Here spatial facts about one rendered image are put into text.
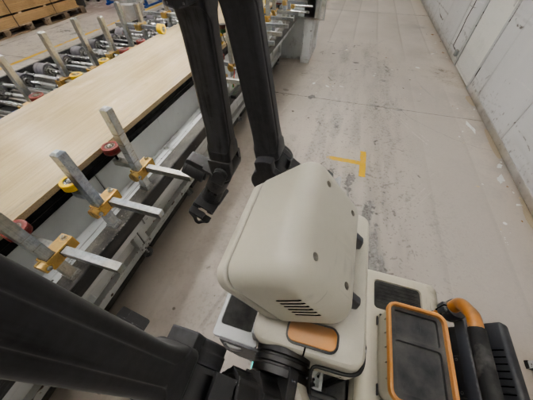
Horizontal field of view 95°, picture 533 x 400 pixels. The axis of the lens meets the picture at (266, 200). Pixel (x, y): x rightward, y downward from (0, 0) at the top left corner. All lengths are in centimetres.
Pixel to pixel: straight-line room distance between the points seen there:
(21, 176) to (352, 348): 141
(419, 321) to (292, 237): 62
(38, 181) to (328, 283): 129
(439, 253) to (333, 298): 196
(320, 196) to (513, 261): 228
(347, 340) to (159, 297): 156
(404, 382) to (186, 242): 160
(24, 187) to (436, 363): 154
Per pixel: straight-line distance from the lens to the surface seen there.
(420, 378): 82
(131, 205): 116
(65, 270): 122
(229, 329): 61
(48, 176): 141
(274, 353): 42
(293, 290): 29
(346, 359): 42
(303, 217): 31
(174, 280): 187
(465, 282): 222
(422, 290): 102
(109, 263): 103
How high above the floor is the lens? 163
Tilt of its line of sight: 49 degrees down
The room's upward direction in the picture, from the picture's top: straight up
